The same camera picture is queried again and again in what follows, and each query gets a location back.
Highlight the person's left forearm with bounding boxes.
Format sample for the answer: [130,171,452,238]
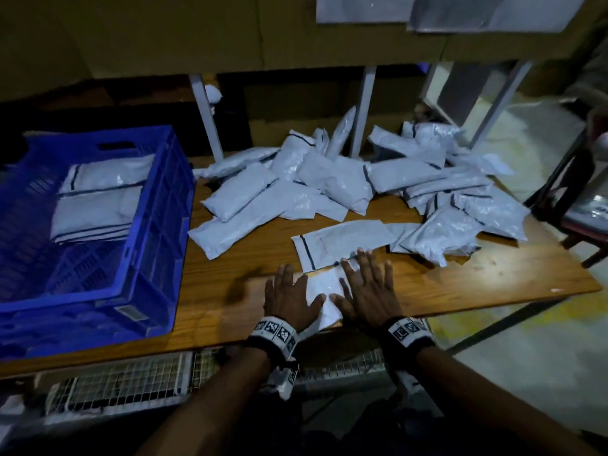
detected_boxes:
[137,348,272,456]

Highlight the grey mailer bag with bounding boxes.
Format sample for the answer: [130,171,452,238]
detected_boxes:
[294,261,360,333]

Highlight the blue plastic crate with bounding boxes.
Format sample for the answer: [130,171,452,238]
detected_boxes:
[0,125,196,360]

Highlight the left marker wristband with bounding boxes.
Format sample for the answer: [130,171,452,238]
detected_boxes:
[245,316,300,365]

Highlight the marker wristband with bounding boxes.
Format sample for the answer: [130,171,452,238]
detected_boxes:
[245,316,300,365]
[380,315,436,369]

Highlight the wooden table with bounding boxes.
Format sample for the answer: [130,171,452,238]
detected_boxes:
[0,151,602,379]

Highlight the person's right forearm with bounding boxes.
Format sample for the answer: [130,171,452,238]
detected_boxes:
[413,348,600,456]

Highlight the pile of grey mailer bags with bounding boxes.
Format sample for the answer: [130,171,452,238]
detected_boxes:
[188,107,531,274]

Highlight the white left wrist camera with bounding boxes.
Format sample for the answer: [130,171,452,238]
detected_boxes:
[266,360,300,400]

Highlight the white metal shelf leg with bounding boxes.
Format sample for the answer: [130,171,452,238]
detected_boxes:
[350,66,377,160]
[470,60,533,150]
[188,73,226,164]

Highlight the white printed paper sheet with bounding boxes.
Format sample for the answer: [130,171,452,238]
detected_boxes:
[489,0,590,34]
[316,0,416,25]
[408,0,505,34]

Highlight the packed white bags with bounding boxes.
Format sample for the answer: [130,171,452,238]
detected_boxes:
[49,153,155,245]

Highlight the right marker wristband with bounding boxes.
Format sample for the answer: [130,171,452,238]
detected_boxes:
[380,315,436,369]

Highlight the person's left hand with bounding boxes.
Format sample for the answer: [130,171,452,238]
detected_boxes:
[263,263,327,336]

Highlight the person's right hand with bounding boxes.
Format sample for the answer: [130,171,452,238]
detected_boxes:
[329,250,405,331]

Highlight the brown wooden chair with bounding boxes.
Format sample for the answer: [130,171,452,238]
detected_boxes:
[524,104,608,267]

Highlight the white wire rack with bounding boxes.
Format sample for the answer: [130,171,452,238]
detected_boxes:
[42,346,386,414]

